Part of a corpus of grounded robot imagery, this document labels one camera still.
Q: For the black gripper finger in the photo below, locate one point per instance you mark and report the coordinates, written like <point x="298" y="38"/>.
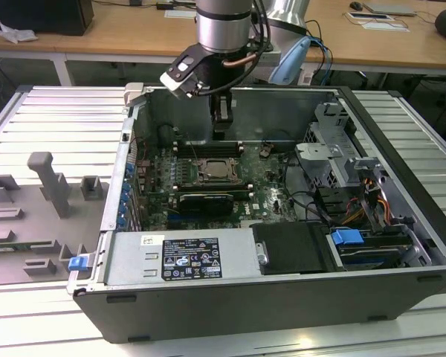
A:
<point x="221" y="132"/>

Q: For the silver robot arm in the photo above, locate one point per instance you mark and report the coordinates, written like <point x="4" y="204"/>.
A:
<point x="223" y="29"/>

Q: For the black RAM slot bank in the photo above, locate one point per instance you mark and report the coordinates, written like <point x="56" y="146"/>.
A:
<point x="208" y="150"/>
<point x="212" y="187"/>

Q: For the CPU socket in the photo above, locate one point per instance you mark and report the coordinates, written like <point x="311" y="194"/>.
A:
<point x="198" y="174"/>

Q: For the blue slot retainer clip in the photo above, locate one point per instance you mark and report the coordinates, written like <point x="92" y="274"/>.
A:
<point x="122" y="220"/>
<point x="126" y="193"/>
<point x="123" y="206"/>
<point x="129" y="170"/>

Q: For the black round board component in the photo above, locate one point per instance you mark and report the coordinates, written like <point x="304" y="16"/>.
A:
<point x="165" y="134"/>

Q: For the black graphics card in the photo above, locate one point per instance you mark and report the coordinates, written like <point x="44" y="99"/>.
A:
<point x="204" y="202"/>

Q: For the green motherboard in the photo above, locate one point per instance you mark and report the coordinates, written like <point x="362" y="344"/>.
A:
<point x="267" y="201"/>

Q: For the light wooden desk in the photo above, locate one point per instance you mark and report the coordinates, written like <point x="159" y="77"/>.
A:
<point x="134" y="37"/>

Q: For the metal drive cage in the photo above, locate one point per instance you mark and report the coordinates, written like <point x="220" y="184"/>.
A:
<point x="319" y="152"/>

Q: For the black plastic shroud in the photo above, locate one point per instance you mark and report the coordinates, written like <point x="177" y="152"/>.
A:
<point x="290" y="245"/>

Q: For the silver power supply unit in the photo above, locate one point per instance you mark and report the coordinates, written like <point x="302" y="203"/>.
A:
<point x="134" y="260"/>

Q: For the black computer mouse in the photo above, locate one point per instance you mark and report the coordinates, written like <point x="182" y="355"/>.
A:
<point x="355" y="5"/>

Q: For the hard disk in blue carrier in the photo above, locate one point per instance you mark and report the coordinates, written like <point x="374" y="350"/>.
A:
<point x="345" y="237"/>

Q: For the black open PC case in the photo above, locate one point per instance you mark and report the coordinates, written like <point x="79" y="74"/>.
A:
<point x="245" y="316"/>

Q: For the black box on desk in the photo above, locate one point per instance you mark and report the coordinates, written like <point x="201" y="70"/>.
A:
<point x="41" y="15"/>

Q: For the grey flat tablet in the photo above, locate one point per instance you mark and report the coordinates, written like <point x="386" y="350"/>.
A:
<point x="388" y="8"/>

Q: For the blue case latch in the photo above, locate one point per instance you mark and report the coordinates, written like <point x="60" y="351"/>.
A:
<point x="78" y="263"/>

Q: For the grey parts rack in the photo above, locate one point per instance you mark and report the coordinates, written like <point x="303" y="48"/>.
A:
<point x="41" y="223"/>

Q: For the crumpled white paper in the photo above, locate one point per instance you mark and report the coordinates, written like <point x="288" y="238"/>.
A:
<point x="16" y="33"/>

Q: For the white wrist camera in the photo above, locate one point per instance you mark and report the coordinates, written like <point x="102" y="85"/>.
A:
<point x="178" y="83"/>

